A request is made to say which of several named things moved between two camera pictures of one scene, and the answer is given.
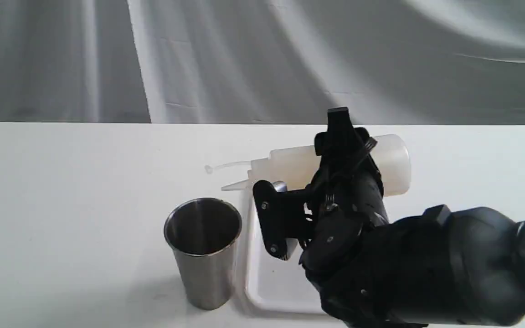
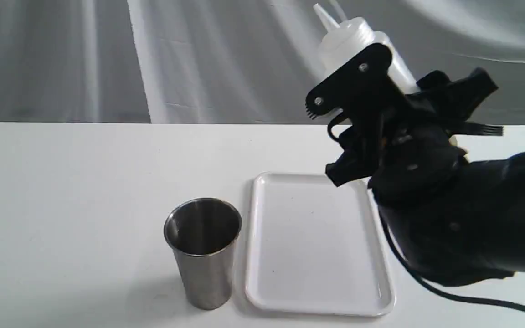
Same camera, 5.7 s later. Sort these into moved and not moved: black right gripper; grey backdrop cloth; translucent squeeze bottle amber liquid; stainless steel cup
Moved: black right gripper; translucent squeeze bottle amber liquid
Not moved: stainless steel cup; grey backdrop cloth
